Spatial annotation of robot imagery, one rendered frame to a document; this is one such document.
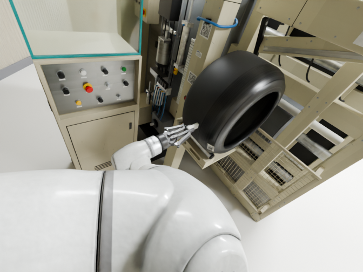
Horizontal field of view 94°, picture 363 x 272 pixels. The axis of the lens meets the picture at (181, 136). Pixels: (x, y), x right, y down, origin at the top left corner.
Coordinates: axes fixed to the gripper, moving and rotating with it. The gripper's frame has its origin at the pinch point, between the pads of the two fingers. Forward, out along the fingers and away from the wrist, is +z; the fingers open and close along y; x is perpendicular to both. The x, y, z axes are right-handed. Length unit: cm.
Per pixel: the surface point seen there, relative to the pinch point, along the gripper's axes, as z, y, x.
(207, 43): 28.8, 29.7, -25.2
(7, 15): -73, 320, 36
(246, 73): 23.4, -2.6, -26.1
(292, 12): 58, 7, -44
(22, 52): -79, 321, 85
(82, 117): -44, 58, 22
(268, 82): 30.4, -11.1, -24.4
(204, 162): 10.6, -8.3, 32.0
